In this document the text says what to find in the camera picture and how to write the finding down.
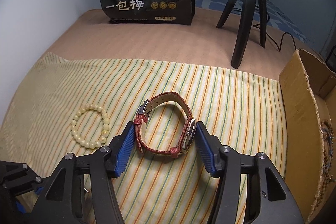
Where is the cream bead bracelet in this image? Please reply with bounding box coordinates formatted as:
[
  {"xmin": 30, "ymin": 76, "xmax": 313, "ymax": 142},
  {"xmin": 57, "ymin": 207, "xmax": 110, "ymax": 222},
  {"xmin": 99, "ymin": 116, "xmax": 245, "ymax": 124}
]
[{"xmin": 71, "ymin": 105, "xmax": 110, "ymax": 149}]

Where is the cardboard box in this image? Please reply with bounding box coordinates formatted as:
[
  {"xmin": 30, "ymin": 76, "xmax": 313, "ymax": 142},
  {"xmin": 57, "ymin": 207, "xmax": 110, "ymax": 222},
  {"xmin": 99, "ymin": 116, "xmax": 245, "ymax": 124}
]
[{"xmin": 278, "ymin": 49, "xmax": 336, "ymax": 224}]

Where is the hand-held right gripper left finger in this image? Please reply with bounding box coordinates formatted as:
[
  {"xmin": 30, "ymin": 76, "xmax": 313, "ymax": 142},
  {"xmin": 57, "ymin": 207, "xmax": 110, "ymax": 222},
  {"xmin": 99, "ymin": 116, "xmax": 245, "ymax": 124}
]
[{"xmin": 34, "ymin": 121, "xmax": 135, "ymax": 224}]

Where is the red strap wristwatch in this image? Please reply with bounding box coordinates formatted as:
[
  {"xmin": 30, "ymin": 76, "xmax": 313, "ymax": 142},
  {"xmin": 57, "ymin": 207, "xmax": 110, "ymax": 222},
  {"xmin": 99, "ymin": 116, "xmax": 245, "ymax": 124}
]
[{"xmin": 134, "ymin": 92, "xmax": 197, "ymax": 158}]

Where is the black cable with switch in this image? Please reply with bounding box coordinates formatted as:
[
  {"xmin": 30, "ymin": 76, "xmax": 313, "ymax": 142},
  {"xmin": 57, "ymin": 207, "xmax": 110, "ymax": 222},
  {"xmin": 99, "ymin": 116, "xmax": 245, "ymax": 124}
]
[{"xmin": 251, "ymin": 7, "xmax": 300, "ymax": 53}]

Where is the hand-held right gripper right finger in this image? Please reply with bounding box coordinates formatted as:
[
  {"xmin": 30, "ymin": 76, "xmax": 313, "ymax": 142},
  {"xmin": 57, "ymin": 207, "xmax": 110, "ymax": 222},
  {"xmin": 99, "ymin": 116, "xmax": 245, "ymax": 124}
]
[{"xmin": 195, "ymin": 121, "xmax": 294, "ymax": 224}]

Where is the striped yellow cloth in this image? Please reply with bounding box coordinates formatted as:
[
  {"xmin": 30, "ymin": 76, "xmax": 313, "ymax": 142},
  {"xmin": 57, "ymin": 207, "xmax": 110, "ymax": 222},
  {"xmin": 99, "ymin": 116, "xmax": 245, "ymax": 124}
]
[{"xmin": 0, "ymin": 52, "xmax": 289, "ymax": 224}]

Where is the brown wooden bead necklace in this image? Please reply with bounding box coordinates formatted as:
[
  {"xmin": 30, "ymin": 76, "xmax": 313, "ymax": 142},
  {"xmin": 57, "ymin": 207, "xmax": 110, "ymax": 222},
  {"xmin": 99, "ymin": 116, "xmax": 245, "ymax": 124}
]
[{"xmin": 320, "ymin": 120, "xmax": 336, "ymax": 212}]

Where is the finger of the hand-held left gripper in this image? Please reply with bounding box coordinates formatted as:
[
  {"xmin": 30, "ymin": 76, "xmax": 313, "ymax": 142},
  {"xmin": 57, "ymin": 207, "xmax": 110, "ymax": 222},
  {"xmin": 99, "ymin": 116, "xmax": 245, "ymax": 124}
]
[
  {"xmin": 0, "ymin": 161, "xmax": 44, "ymax": 197},
  {"xmin": 14, "ymin": 200, "xmax": 28, "ymax": 218}
]

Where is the black tripod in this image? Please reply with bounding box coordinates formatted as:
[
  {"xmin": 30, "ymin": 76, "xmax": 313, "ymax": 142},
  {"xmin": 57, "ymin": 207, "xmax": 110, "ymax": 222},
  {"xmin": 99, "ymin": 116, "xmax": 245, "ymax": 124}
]
[{"xmin": 216, "ymin": 0, "xmax": 268, "ymax": 69}]

